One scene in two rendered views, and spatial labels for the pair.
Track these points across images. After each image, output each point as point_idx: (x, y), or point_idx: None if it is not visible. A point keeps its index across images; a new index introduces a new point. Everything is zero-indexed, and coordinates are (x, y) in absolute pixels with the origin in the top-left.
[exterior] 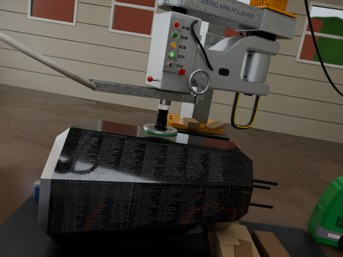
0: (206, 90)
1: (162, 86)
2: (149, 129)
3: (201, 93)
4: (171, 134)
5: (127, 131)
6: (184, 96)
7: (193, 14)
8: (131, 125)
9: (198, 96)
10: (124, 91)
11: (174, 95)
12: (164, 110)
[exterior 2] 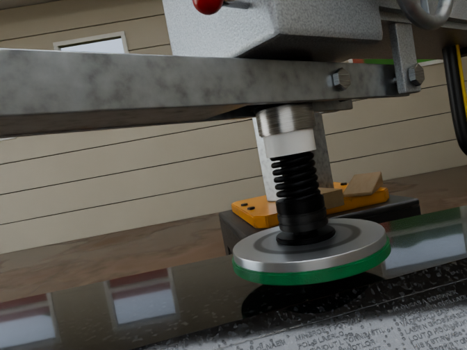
0: (452, 4)
1: (283, 15)
2: (281, 261)
3: (443, 16)
4: (383, 245)
5: (174, 304)
6: (355, 71)
7: None
8: (174, 267)
9: (402, 60)
10: (87, 90)
11: (326, 71)
12: (304, 157)
